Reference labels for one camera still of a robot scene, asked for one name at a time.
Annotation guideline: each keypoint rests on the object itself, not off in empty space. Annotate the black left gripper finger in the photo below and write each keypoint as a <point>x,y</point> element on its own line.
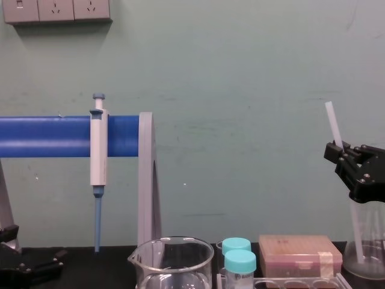
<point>9,234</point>
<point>45,262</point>

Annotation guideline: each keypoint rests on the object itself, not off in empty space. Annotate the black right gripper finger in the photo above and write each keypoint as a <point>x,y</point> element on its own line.
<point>359,153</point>
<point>346,171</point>

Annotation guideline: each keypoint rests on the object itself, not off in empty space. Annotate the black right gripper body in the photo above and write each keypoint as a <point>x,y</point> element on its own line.
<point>371,183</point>

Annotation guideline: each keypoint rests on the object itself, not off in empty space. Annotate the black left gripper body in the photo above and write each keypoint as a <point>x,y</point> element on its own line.
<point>12,271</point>

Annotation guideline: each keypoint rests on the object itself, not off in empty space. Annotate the white stirring rod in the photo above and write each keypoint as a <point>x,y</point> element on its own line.
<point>332,120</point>

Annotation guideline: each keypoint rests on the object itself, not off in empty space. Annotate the clear glass conical flask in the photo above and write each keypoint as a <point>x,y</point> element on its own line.
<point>373,244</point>

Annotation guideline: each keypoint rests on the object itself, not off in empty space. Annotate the brown pipette tip box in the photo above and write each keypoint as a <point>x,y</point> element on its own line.
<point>297,256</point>

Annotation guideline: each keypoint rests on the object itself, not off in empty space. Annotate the blue pipette rack bar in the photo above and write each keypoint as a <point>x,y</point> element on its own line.
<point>45,137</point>

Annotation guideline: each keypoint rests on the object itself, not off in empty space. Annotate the white and blue pipette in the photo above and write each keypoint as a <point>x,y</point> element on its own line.
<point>98,156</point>

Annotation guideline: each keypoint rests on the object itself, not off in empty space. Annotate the clear plastic well plate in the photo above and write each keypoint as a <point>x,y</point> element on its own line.
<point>297,283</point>

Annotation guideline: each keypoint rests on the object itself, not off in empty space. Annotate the clear glass beaker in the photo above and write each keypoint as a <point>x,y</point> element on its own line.
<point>171,265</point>

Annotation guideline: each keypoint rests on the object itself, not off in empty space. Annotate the grey rack end plate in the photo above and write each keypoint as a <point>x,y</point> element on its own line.
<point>146,180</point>

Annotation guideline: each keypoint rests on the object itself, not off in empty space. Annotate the teal capped clear vial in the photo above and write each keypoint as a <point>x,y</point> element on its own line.
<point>236,244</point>
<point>240,265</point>

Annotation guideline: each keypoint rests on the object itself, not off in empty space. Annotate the grey wall socket strip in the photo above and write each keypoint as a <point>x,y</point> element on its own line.
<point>57,10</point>

